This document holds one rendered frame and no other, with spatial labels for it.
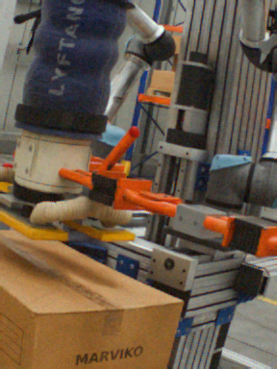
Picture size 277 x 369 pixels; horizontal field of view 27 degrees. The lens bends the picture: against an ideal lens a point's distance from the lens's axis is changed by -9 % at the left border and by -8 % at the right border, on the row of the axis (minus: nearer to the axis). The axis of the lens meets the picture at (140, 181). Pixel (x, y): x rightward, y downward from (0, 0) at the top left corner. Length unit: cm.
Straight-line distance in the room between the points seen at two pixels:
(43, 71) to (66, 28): 11
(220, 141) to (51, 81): 77
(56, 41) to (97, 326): 62
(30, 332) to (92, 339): 15
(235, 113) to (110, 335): 96
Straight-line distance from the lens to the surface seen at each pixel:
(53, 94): 131
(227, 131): 192
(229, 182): 168
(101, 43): 133
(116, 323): 125
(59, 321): 116
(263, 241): 94
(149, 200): 113
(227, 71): 195
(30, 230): 123
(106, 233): 135
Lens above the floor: 134
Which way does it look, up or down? 7 degrees down
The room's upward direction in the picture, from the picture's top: 10 degrees clockwise
